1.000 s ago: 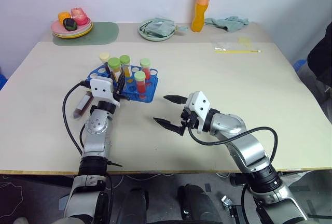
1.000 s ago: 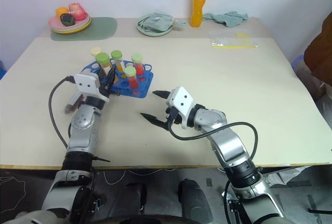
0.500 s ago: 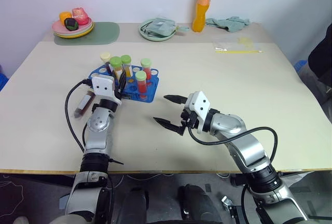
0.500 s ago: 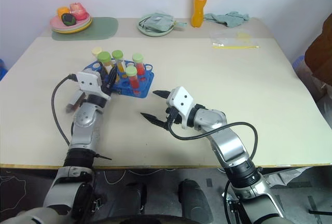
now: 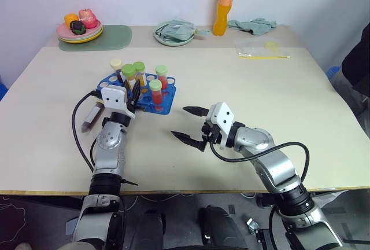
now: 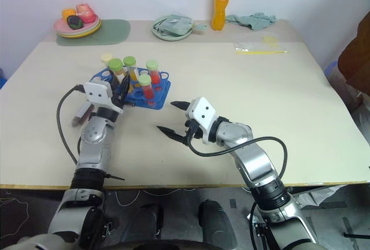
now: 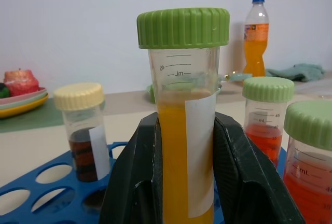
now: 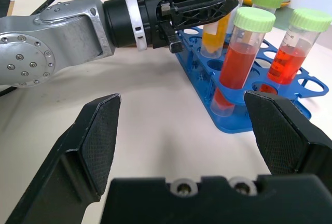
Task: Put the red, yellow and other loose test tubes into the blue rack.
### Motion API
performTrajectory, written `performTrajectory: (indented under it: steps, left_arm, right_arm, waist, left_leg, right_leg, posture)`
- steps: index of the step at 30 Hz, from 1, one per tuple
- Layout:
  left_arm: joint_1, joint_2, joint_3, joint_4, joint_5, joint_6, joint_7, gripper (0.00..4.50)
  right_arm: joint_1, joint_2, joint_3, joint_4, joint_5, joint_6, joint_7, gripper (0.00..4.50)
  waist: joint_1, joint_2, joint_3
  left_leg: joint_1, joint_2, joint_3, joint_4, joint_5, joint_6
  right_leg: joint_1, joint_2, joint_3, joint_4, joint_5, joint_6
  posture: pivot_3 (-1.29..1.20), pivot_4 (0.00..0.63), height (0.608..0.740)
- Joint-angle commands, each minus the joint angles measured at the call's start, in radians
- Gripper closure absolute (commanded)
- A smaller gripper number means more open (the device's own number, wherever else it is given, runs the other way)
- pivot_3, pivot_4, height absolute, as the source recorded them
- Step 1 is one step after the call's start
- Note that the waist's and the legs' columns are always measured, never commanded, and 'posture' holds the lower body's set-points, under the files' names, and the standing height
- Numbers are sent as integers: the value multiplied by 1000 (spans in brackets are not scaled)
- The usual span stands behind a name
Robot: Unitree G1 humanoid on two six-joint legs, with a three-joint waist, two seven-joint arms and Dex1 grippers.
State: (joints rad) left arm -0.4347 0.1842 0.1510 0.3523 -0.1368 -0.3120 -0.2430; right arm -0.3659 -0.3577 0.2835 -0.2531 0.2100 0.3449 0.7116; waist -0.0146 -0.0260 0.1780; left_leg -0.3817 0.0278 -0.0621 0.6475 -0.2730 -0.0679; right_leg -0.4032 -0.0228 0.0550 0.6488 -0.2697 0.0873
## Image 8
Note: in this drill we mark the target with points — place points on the red liquid tube green cap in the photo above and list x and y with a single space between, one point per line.
285 63
238 63

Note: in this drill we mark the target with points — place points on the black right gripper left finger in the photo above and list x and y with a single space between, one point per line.
77 156

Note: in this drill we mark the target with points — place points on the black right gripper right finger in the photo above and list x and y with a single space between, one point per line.
290 141

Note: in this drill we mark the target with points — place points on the blue test tube rack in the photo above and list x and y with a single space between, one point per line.
233 126

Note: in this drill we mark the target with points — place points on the yellow liquid test tube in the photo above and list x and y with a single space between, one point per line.
214 41

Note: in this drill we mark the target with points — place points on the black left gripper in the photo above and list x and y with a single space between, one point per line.
149 14

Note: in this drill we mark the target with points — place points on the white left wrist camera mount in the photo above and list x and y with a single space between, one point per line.
131 8

